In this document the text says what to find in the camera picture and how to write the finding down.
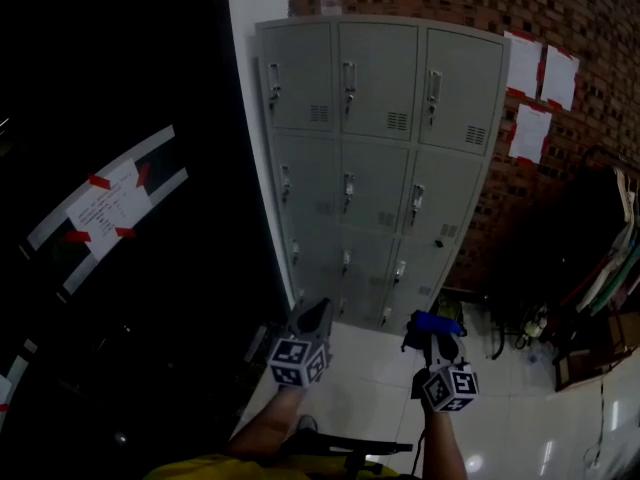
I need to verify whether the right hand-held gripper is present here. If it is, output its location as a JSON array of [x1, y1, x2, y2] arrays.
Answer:
[[410, 330, 480, 413]]

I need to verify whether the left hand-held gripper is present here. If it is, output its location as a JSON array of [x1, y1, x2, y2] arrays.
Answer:
[[267, 296, 334, 388]]

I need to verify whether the blue wiping cloth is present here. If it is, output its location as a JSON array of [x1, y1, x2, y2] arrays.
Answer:
[[401, 310, 464, 352]]

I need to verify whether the grey metal locker door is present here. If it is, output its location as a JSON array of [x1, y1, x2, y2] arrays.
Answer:
[[260, 21, 335, 132]]

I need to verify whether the person's left forearm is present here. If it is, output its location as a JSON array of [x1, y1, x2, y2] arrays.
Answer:
[[227, 385, 306, 462]]

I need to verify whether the person's right forearm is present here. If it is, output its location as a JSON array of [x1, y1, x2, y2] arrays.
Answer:
[[422, 407, 469, 480]]

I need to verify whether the grey metal locker cabinet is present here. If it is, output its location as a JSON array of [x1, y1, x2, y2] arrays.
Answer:
[[254, 15, 512, 337]]

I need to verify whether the brown wooden crate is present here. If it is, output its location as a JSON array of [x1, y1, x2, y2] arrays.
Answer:
[[552, 312, 640, 394]]

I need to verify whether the person's yellow shirt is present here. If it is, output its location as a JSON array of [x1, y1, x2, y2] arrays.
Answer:
[[144, 455, 401, 480]]

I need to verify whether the hanging clothes bundle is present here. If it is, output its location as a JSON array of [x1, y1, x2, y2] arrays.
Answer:
[[559, 165, 640, 317]]

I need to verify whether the white printed notice sheet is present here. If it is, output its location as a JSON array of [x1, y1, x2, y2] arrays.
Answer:
[[64, 157, 154, 262]]

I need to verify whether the black cable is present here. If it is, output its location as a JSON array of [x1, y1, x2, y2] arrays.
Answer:
[[409, 430, 426, 477]]

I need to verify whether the yellow-green hose pile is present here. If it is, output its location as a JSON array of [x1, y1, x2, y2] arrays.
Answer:
[[435, 292, 469, 327]]

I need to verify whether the black chest mount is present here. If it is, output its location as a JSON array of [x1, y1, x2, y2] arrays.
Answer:
[[284, 430, 414, 474]]

